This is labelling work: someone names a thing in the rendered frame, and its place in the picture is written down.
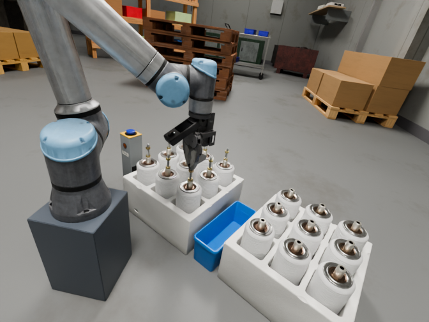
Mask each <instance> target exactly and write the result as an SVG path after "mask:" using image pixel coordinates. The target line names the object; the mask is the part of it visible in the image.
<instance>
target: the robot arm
mask: <svg viewBox="0 0 429 322"><path fill-rule="evenodd" d="M17 2H18V4H19V7H20V10H21V12H22V15H23V18H24V20H25V22H26V25H27V28H28V30H29V33H30V35H31V38H32V40H33V43H34V46H35V47H36V50H37V53H38V55H39V57H40V61H41V63H42V65H43V68H44V70H45V73H46V75H47V78H48V80H49V83H50V86H51V88H52V90H53V93H54V96H55V98H56V100H57V105H56V107H55V109H54V113H55V115H56V118H57V121H56V122H51V123H49V124H48V125H46V126H45V127H44V128H43V129H42V130H41V132H40V148H41V151H42V153H43V155H44V158H45V162H46V165H47V169H48V172H49V177H50V181H51V184H52V190H51V194H50V201H49V209H50V213H51V215H52V216H53V217H54V218H55V219H56V220H58V221H61V222H66V223H78V222H85V221H88V220H91V219H94V218H96V217H98V216H100V215H101V214H102V213H104V212H105V211H106V210H107V209H108V208H109V206H110V204H111V201H112V198H111V193H110V190H109V188H108V187H107V186H106V184H105V182H104V180H103V178H102V172H101V166H100V153H101V151H102V148H103V145H104V143H105V141H106V139H107V137H108V135H109V130H110V127H109V121H108V118H107V117H106V115H105V114H104V113H103V112H102V110H101V107H100V104H99V102H97V101H96V100H94V99H93V98H92V97H91V94H90V91H89V87H88V85H87V81H86V77H85V75H84V71H83V68H82V65H81V62H80V58H79V55H78V52H77V48H76V46H75V42H74V40H73V36H72V32H71V30H70V26H69V23H68V21H69V22H70V23H72V24H73V25H74V26H75V27H76V28H77V29H79V30H80V31H81V32H82V33H84V34H85V35H86V36H87V37H88V38H89V39H91V40H92V41H93V42H95V44H97V45H98V46H99V47H100V48H101V49H103V50H104V51H105V52H106V53H107V54H108V55H110V56H111V57H112V58H114V59H115V60H116V61H117V62H118V63H119V64H120V65H122V66H123V67H124V68H126V69H127V70H128V71H129V72H130V73H131V74H133V75H134V76H135V77H136V78H138V80H140V81H141V82H142V83H143V84H145V85H146V86H147V87H148V88H149V89H150V90H152V91H153V92H154V93H156V95H157V97H158V99H159V100H160V101H161V103H162V104H163V105H165V106H167V107H171V108H177V107H180V106H182V105H184V104H185V103H186V101H187V100H188V98H189V106H188V109H189V113H188V115H189V116H190V117H189V118H187V119H186V120H184V121H183V122H182V123H180V124H178V125H177V126H176V127H174V128H173V129H172V130H170V131H169V132H167V133H166V134H164V138H165V140H166V141H167V142H168V143H169V144H171V145H172V146H175V145H176V144H177V143H179V142H180V141H182V140H183V152H184V157H185V160H186V163H187V166H188V168H189V169H191V170H192V171H193V170H194V169H195V168H196V166H197V164H199V163H201V162H203V161H204V160H205V159H206V155H204V154H202V147H205V146H208V145H209V146H213V145H215V137H216V131H215V130H213V125H214V120H215V112H212V108H213V98H214V92H215V83H216V74H217V64H216V62H215V61H213V60H210V59H203V58H193V59H192V63H191V65H181V64H175V63H169V62H168V61H167V60H166V59H165V58H164V57H163V56H162V55H161V54H160V53H159V52H158V51H156V50H155V49H154V48H153V47H152V46H151V45H150V44H149V43H148V42H147V41H146V40H145V39H144V38H143V37H141V35H139V34H138V32H136V30H134V28H132V27H131V25H129V23H127V22H126V21H125V20H124V19H123V18H122V17H121V16H120V15H119V14H118V13H117V12H116V11H115V10H114V9H112V8H111V7H110V6H109V5H108V4H107V3H106V2H105V1H104V0H17ZM213 135H214V141H213V142H212V140H213Z"/></svg>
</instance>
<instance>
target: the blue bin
mask: <svg viewBox="0 0 429 322"><path fill-rule="evenodd" d="M255 213H256V211H255V210H254V209H252V208H250V207H249V206H247V205H245V204H243V203H242V202H240V201H235V202H234V203H232V204H231V205H230V206H229V207H228V208H226V209H225V210H224V211H223V212H221V213H220V214H219V215H218V216H217V217H215V218H214V219H213V220H212V221H210V222H209V223H208V224H207V225H205V226H204V227H203V228H202V229H201V230H199V231H198V232H197V233H195V234H194V238H193V239H194V240H195V244H194V256H193V257H194V260H196V261H197V262H198V263H200V264H201V265H202V266H203V267H204V268H206V269H207V270H208V271H210V272H212V271H213V270H214V269H215V268H216V267H217V266H218V265H219V264H220V259H221V256H222V251H223V245H224V243H225V241H227V240H228V239H229V238H230V237H231V236H232V235H233V234H234V233H235V232H236V231H237V230H238V229H239V228H240V227H241V226H242V225H243V224H244V223H245V222H246V221H247V220H248V219H250V218H251V217H252V216H253V215H254V214H255Z"/></svg>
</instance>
